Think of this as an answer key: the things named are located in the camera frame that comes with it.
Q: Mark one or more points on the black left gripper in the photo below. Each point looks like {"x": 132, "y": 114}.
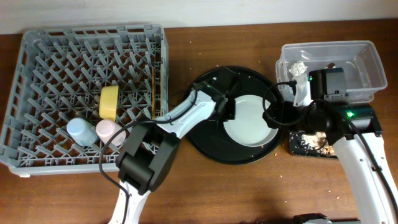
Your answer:
{"x": 232, "y": 113}

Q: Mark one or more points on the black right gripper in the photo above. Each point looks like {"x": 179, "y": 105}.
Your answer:
{"x": 281, "y": 115}

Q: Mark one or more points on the white tissue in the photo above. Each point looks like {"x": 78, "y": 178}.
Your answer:
{"x": 298, "y": 69}

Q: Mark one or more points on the brown coffee stick wrapper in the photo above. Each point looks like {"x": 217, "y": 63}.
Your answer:
{"x": 330, "y": 66}

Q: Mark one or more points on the wooden chopstick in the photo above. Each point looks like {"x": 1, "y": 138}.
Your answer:
{"x": 153, "y": 91}

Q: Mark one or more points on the yellow bowl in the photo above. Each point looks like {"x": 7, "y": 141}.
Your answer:
{"x": 108, "y": 103}

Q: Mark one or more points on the pink cup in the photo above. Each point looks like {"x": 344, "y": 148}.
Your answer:
{"x": 106, "y": 128}

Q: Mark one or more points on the light blue cup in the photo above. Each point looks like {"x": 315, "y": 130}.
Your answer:
{"x": 81, "y": 132}

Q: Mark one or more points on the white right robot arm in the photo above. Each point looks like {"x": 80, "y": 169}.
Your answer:
{"x": 355, "y": 134}

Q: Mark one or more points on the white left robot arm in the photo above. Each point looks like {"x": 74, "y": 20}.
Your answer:
{"x": 150, "y": 149}

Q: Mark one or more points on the grey dishwasher rack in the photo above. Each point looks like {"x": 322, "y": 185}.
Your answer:
{"x": 59, "y": 76}

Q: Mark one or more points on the scattered rice pile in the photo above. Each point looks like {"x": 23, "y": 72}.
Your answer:
{"x": 317, "y": 143}

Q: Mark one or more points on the black rectangular tray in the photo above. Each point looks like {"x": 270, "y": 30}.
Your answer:
{"x": 296, "y": 149}

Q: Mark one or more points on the grey round plate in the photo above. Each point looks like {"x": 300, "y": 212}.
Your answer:
{"x": 248, "y": 128}

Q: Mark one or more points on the round black tray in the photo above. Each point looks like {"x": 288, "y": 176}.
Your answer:
{"x": 210, "y": 137}

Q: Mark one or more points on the clear plastic bin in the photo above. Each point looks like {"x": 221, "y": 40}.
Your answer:
{"x": 359, "y": 59}

